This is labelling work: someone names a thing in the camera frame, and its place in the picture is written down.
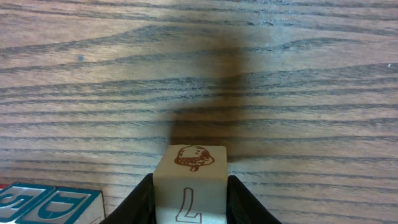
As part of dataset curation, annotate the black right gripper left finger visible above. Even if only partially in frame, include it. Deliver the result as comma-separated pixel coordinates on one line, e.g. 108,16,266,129
100,173,155,224

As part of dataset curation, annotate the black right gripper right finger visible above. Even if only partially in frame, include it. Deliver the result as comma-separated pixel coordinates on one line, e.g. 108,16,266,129
226,175,282,224

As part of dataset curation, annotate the yellow-sided wooden block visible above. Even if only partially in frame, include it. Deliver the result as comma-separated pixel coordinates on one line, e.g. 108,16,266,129
153,144,228,224

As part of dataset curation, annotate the red Q wooden block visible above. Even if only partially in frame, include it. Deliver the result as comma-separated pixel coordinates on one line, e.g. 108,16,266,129
16,187,105,224

